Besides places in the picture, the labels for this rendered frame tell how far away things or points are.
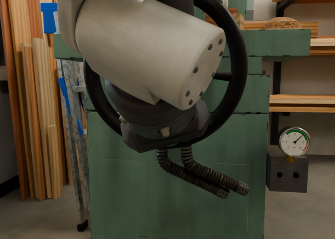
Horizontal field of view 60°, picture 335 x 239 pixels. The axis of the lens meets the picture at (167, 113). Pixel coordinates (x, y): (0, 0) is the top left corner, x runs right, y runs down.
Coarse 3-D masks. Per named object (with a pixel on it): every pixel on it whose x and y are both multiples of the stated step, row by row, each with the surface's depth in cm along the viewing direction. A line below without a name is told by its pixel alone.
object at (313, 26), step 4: (244, 24) 79; (248, 24) 79; (252, 24) 79; (256, 24) 79; (260, 24) 79; (300, 24) 78; (304, 24) 77; (308, 24) 77; (312, 24) 77; (316, 24) 77; (244, 28) 80; (248, 28) 79; (252, 28) 79; (256, 28) 79; (312, 28) 77; (316, 28) 77; (312, 32) 77; (316, 32) 77; (312, 36) 77; (316, 36) 77
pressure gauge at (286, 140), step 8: (288, 128) 60; (296, 128) 60; (280, 136) 60; (288, 136) 60; (296, 136) 60; (304, 136) 60; (280, 144) 60; (288, 144) 61; (296, 144) 60; (304, 144) 60; (288, 152) 61; (296, 152) 60; (304, 152) 60; (288, 160) 63
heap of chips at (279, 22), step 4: (272, 20) 67; (276, 20) 66; (280, 20) 66; (284, 20) 66; (288, 20) 65; (292, 20) 65; (296, 20) 66; (264, 24) 69; (268, 24) 66; (272, 24) 66; (276, 24) 65; (280, 24) 65; (284, 24) 65; (288, 24) 65; (292, 24) 65; (296, 24) 65; (260, 28) 74; (264, 28) 68; (268, 28) 66; (272, 28) 65; (276, 28) 65; (280, 28) 65; (284, 28) 64; (288, 28) 64; (292, 28) 64
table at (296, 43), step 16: (256, 32) 65; (272, 32) 64; (288, 32) 64; (304, 32) 63; (64, 48) 71; (224, 48) 66; (256, 48) 65; (272, 48) 65; (288, 48) 64; (304, 48) 64
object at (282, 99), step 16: (272, 0) 280; (288, 0) 249; (304, 0) 268; (320, 0) 268; (320, 48) 243; (272, 96) 257; (288, 96) 255; (304, 96) 254; (320, 96) 253; (272, 112) 298; (288, 112) 259; (320, 112) 248; (272, 128) 298; (272, 144) 300
